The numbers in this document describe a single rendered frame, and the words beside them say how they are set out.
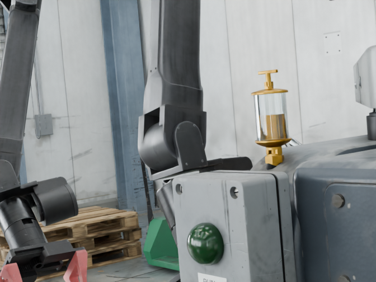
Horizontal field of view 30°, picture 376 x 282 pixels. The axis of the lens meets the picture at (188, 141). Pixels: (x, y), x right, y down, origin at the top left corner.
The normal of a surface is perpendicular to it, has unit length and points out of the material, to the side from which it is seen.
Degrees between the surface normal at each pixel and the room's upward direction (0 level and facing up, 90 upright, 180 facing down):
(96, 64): 90
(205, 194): 90
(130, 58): 90
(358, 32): 90
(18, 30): 63
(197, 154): 79
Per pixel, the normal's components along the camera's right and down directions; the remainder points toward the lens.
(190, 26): 0.56, -0.19
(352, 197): -0.77, 0.10
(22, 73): 0.32, -0.46
